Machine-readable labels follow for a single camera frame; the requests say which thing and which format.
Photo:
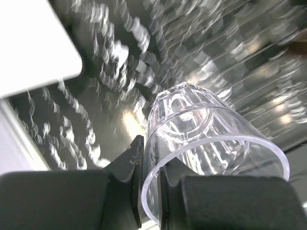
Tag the wire dish rack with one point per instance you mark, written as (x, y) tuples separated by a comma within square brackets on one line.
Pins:
[(245, 56)]

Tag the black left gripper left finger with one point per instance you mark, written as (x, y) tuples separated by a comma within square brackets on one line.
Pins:
[(105, 199)]

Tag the white board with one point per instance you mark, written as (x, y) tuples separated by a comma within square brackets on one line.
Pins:
[(35, 49)]

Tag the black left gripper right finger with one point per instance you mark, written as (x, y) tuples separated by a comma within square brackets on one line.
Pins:
[(193, 202)]

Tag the clear drinking glass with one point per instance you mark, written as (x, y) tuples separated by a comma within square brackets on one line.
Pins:
[(191, 124)]

